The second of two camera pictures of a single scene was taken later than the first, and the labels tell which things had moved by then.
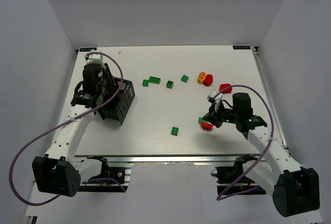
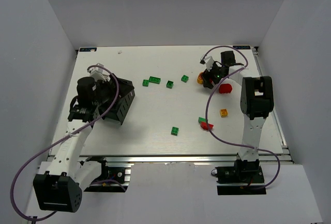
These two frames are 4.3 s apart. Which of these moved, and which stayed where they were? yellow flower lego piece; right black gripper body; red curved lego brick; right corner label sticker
Moved: right black gripper body
Stayed: red curved lego brick; yellow flower lego piece; right corner label sticker
